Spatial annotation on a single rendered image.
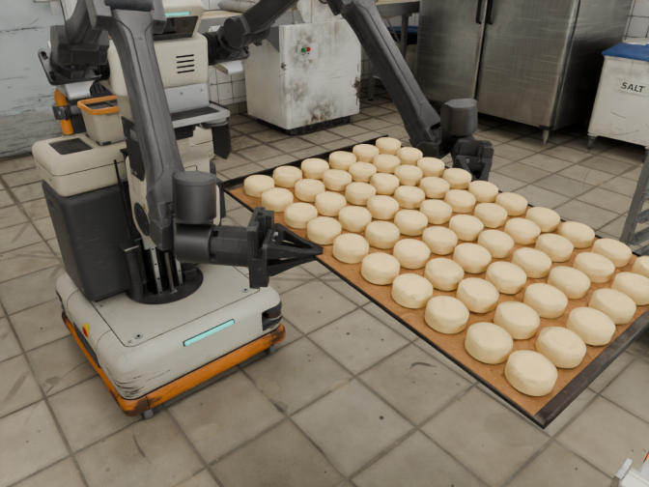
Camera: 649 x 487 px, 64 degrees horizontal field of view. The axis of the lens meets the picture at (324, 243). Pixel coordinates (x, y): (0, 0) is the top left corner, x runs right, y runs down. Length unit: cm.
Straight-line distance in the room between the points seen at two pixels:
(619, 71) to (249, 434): 358
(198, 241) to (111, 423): 127
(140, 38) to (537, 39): 372
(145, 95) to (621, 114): 391
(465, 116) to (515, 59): 340
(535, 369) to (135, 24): 74
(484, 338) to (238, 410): 135
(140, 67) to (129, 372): 107
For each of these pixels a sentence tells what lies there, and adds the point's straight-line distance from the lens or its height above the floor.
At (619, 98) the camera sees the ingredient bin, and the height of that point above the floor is 42.
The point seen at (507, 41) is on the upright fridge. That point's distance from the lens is 451.
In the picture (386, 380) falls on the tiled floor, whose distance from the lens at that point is 196.
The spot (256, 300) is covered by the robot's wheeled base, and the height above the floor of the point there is 27.
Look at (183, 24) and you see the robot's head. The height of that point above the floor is 119.
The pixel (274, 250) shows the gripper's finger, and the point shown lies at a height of 100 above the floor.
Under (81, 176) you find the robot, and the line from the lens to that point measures 176.
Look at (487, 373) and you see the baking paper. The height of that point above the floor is 95.
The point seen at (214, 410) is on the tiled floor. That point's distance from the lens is 188.
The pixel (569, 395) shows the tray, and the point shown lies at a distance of 62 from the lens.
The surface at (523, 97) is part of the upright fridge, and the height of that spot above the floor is 36.
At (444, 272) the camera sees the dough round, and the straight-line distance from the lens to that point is 70.
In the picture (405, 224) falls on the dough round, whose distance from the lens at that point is 79.
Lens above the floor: 135
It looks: 29 degrees down
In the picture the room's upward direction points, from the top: straight up
